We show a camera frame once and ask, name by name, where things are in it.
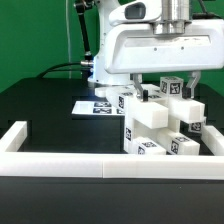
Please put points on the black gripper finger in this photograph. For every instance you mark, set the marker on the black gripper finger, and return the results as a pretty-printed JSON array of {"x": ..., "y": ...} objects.
[
  {"x": 189, "y": 89},
  {"x": 142, "y": 93}
]

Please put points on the white U-shaped boundary frame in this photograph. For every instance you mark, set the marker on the white U-shaped boundary frame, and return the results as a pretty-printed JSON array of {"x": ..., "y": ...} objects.
[{"x": 13, "y": 162}]

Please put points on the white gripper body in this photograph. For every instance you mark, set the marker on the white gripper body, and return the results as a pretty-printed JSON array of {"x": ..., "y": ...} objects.
[{"x": 134, "y": 48}]

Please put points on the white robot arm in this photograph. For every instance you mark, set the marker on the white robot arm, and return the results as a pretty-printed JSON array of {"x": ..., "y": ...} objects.
[{"x": 173, "y": 21}]

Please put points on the white chair back frame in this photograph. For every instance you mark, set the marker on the white chair back frame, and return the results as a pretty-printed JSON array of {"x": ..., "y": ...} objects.
[{"x": 155, "y": 112}]

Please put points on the white marker base sheet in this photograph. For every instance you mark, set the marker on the white marker base sheet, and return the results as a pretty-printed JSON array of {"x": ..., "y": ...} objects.
[{"x": 95, "y": 108}]

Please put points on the white chair seat part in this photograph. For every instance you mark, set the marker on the white chair seat part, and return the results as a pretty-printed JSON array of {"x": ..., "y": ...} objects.
[{"x": 134, "y": 129}]

